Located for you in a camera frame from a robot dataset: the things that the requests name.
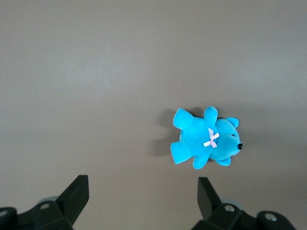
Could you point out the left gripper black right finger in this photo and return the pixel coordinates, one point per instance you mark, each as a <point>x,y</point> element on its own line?
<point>225,218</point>

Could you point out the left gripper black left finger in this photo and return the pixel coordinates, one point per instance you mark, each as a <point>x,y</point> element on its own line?
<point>48,215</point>

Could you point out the blue teddy bear pink bow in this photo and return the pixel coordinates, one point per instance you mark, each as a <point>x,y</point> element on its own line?
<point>196,136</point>

